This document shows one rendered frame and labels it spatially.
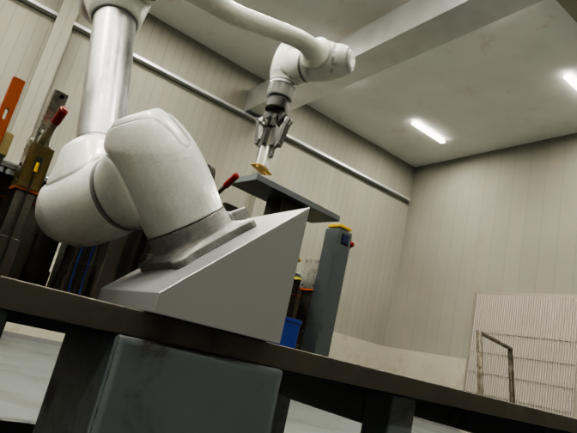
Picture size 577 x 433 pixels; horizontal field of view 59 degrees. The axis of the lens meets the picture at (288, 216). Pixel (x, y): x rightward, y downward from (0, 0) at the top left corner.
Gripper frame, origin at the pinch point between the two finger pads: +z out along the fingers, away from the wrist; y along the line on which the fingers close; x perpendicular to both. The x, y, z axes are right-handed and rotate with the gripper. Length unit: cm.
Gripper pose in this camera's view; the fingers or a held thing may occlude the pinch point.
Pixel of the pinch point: (264, 157)
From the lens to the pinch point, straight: 162.8
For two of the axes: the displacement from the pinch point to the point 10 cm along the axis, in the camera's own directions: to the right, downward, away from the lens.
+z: -2.2, 9.4, -2.6
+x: -4.1, -3.3, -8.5
